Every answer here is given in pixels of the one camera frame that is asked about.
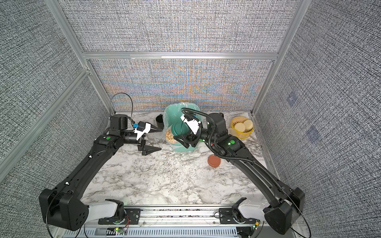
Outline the black mug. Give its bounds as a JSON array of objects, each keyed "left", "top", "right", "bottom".
[{"left": 155, "top": 114, "right": 164, "bottom": 130}]

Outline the yellow-rimmed bamboo steamer basket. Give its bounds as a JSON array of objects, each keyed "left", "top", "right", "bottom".
[{"left": 229, "top": 116, "right": 254, "bottom": 139}]

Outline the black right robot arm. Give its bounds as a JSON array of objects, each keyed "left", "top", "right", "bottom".
[{"left": 174, "top": 108, "right": 305, "bottom": 235}]

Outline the clear plastic bin liner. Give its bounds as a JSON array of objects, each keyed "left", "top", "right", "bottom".
[{"left": 163, "top": 103, "right": 200, "bottom": 152}]

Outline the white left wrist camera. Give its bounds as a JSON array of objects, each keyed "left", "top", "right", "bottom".
[{"left": 133, "top": 122, "right": 151, "bottom": 141}]

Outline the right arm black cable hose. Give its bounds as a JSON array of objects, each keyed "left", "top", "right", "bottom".
[{"left": 181, "top": 107, "right": 312, "bottom": 238}]

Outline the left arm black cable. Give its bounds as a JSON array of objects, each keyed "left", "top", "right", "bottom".
[{"left": 109, "top": 92, "right": 135, "bottom": 126}]

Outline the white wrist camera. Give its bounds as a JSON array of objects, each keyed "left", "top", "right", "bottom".
[
  {"left": 133, "top": 122, "right": 151, "bottom": 141},
  {"left": 181, "top": 114, "right": 201, "bottom": 134}
]

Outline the cream steamed bun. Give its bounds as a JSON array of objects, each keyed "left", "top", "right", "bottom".
[
  {"left": 234, "top": 122, "right": 245, "bottom": 133},
  {"left": 243, "top": 120, "right": 254, "bottom": 131}
]

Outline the green plastic trash bin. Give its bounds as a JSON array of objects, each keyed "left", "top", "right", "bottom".
[{"left": 163, "top": 102, "right": 203, "bottom": 153}]

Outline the green-lidded peanut jar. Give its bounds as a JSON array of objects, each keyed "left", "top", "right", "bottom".
[{"left": 165, "top": 125, "right": 185, "bottom": 145}]

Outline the front cream steamed bun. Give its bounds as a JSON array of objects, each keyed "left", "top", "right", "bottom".
[{"left": 234, "top": 122, "right": 245, "bottom": 133}]

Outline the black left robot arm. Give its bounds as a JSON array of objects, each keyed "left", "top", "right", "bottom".
[{"left": 39, "top": 115, "right": 162, "bottom": 231}]

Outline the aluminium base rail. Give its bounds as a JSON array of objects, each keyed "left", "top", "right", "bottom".
[{"left": 53, "top": 205, "right": 281, "bottom": 238}]

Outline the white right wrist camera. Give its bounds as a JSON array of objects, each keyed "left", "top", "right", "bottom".
[{"left": 181, "top": 114, "right": 201, "bottom": 134}]

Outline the rear cream steamed bun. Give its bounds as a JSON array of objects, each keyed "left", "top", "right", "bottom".
[{"left": 243, "top": 120, "right": 254, "bottom": 131}]

